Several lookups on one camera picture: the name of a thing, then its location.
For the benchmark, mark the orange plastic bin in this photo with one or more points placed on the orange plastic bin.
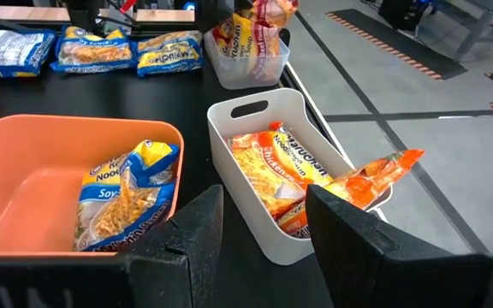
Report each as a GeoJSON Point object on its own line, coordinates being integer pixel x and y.
{"type": "Point", "coordinates": [28, 192]}

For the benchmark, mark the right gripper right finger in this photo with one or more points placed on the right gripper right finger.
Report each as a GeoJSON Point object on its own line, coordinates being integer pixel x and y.
{"type": "Point", "coordinates": [366, 274]}

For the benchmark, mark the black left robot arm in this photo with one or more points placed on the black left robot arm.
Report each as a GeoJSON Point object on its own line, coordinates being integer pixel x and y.
{"type": "Point", "coordinates": [81, 15]}

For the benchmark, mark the grey metal desk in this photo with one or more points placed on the grey metal desk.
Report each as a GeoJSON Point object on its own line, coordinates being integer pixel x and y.
{"type": "Point", "coordinates": [473, 25]}

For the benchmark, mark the white plastic bin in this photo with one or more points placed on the white plastic bin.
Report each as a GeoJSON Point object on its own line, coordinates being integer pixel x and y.
{"type": "Point", "coordinates": [246, 214]}

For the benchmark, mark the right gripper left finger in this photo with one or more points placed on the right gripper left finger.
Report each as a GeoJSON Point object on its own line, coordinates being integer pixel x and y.
{"type": "Point", "coordinates": [186, 265]}

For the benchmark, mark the orange Maruchan chicken ramen pack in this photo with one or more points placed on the orange Maruchan chicken ramen pack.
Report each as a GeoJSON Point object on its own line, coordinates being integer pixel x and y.
{"type": "Point", "coordinates": [268, 171]}
{"type": "Point", "coordinates": [370, 179]}

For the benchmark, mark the translucent plastic bin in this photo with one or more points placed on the translucent plastic bin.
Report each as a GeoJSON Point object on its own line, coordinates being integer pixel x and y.
{"type": "Point", "coordinates": [246, 72]}

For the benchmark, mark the blue Maruchan soy ramen pack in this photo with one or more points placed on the blue Maruchan soy ramen pack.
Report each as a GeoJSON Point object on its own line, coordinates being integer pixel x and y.
{"type": "Point", "coordinates": [122, 205]}
{"type": "Point", "coordinates": [11, 51]}
{"type": "Point", "coordinates": [169, 53]}
{"type": "Point", "coordinates": [94, 51]}

